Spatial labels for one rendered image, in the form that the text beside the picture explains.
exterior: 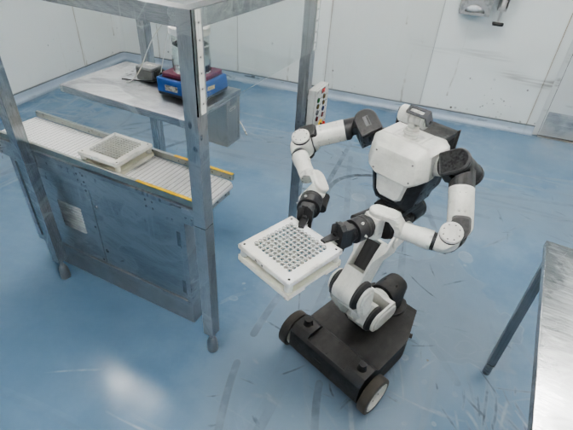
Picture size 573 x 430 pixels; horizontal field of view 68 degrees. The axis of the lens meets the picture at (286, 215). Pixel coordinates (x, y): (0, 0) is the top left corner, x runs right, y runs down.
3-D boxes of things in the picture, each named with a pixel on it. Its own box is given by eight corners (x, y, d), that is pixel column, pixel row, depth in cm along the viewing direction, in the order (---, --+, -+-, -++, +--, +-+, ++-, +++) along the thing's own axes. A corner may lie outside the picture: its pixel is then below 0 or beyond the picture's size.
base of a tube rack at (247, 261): (238, 259, 145) (238, 253, 143) (290, 230, 159) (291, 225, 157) (287, 301, 131) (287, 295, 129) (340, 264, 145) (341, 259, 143)
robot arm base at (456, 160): (446, 189, 168) (454, 163, 169) (478, 194, 158) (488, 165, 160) (430, 174, 157) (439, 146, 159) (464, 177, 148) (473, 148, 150)
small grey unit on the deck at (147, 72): (169, 80, 183) (167, 66, 180) (158, 84, 178) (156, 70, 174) (146, 74, 187) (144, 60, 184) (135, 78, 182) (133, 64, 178)
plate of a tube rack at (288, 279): (237, 248, 142) (237, 243, 140) (291, 219, 156) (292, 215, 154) (288, 289, 128) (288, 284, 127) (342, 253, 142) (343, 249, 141)
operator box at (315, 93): (324, 124, 257) (329, 82, 242) (313, 136, 245) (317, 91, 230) (315, 123, 259) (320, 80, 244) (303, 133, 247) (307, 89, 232)
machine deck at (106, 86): (240, 97, 182) (240, 89, 180) (184, 130, 155) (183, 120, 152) (127, 69, 203) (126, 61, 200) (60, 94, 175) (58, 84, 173)
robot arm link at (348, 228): (348, 232, 140) (373, 221, 146) (329, 217, 146) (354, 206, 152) (343, 261, 147) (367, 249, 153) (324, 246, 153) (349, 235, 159)
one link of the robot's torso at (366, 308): (359, 295, 235) (340, 259, 196) (390, 316, 224) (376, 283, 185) (342, 317, 232) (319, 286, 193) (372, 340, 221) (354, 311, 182)
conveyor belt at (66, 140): (233, 190, 206) (232, 182, 203) (201, 217, 188) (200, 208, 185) (36, 124, 251) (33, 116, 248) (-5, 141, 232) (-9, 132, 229)
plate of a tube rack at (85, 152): (153, 147, 215) (152, 143, 214) (117, 168, 197) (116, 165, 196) (115, 135, 223) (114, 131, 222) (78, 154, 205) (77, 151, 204)
